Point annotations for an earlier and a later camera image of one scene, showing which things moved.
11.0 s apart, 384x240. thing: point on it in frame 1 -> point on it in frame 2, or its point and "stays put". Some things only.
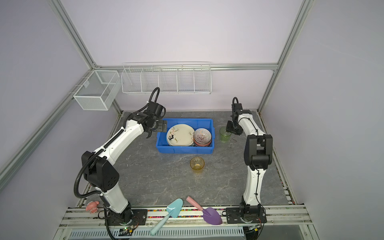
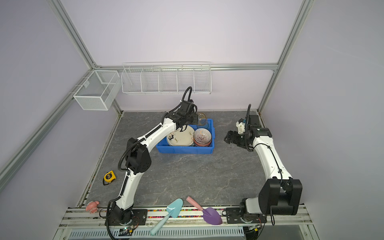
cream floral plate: [180, 135] stays put
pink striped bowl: [202, 137] stays put
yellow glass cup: [197, 164] -> [202, 121]
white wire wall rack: [170, 77] stays put
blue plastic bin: [163, 147] stays put
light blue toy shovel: [173, 208] stays put
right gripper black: [229, 129] -> [235, 135]
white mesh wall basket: [99, 91] stays put
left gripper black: [162, 126] -> [195, 122]
